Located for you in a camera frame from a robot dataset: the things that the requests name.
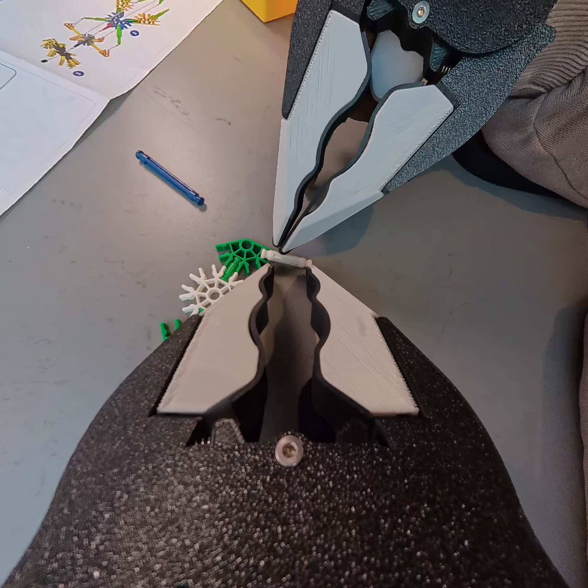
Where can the stacked yellow storage bins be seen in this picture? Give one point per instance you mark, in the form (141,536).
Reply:
(268,7)

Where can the green toy connector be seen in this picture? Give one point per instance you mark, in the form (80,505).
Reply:
(168,328)
(241,253)

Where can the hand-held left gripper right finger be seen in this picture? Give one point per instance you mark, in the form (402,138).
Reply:
(367,367)

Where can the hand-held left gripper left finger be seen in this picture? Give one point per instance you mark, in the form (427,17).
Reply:
(211,367)

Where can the person's right forearm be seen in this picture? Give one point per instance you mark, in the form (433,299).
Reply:
(551,119)

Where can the short white toy rod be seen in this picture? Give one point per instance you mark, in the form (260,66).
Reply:
(287,258)

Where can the white snowflake toy connector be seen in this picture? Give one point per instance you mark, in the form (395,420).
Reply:
(209,287)

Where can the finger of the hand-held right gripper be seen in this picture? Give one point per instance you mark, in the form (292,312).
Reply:
(395,138)
(322,83)

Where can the toy instruction poster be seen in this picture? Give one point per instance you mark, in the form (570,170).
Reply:
(46,92)

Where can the grey desk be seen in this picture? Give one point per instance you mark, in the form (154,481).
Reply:
(478,294)

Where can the blue toy rod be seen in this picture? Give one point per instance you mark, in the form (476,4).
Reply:
(170,178)

